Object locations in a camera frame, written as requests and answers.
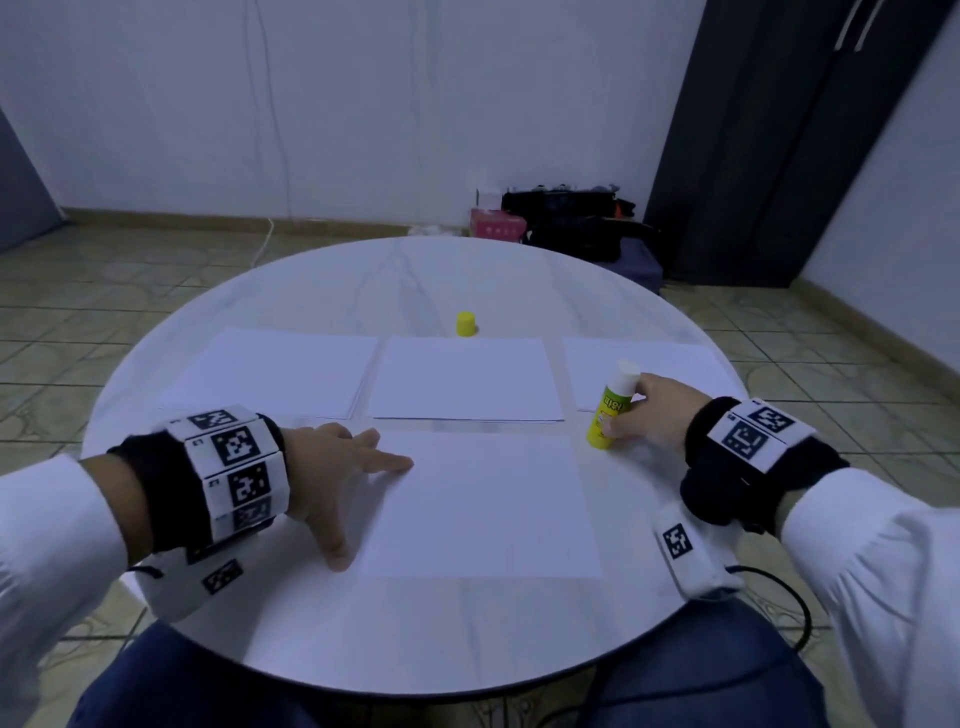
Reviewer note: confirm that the grey door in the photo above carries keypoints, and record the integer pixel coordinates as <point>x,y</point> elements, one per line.
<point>23,195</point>

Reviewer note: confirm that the black wardrobe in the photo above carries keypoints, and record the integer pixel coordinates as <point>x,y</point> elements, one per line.
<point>780,135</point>

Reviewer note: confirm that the yellow glue stick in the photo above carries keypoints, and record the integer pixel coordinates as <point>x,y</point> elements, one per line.
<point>612,405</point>

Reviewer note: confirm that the person's right hand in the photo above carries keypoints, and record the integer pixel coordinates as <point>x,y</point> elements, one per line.
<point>663,413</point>

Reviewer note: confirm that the single white paper sheet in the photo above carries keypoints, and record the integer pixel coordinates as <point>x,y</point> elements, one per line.
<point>465,378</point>
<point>480,510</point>

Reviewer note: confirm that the black bag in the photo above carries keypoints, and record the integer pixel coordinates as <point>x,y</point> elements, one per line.
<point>570,222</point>

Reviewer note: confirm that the blue suitcase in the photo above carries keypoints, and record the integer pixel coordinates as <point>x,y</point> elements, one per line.
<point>638,263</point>

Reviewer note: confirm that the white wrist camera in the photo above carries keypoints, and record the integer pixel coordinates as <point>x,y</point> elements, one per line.
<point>195,582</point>
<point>693,548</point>

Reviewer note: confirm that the white item on floor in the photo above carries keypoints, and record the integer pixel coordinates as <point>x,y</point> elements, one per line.
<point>432,231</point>

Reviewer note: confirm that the black wristband with markers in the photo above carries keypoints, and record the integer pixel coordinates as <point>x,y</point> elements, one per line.
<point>210,480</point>
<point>750,465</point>

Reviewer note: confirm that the black left wristband with markers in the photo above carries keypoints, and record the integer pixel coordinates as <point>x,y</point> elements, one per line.
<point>210,480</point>

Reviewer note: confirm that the white paper stack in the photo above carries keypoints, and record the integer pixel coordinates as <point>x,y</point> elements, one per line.
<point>683,360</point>
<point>270,372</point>

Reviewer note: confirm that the black right wristband with markers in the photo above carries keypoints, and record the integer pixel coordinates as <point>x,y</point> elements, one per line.
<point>750,465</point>

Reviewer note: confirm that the yellow glue stick cap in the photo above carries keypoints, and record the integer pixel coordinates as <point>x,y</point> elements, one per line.
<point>467,323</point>

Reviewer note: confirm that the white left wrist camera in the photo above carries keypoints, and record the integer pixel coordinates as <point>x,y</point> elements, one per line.
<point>195,582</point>

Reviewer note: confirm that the person's right forearm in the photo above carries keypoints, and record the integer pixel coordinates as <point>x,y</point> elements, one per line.
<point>885,600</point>

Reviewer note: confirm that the person's left forearm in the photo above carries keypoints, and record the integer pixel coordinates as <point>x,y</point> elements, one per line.
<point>53,555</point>

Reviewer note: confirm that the person's legs in blue jeans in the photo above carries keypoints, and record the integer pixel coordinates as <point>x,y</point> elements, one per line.
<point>720,668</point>

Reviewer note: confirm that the person's left hand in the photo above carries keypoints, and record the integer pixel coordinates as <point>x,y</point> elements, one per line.
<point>338,473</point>

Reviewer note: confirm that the pink box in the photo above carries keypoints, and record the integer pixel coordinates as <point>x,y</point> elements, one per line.
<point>498,225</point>

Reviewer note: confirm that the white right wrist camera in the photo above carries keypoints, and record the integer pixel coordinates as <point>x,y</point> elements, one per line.
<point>693,548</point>

